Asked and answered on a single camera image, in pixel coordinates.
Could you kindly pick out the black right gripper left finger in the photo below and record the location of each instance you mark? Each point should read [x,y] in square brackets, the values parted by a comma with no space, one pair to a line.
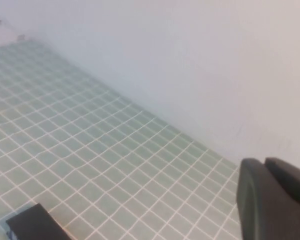
[265,212]

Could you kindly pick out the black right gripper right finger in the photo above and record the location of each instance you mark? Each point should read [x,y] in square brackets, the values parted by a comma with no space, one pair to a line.
[290,180]

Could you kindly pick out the black printed glasses case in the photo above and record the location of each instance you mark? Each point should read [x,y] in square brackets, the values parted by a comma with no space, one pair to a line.
[35,225]

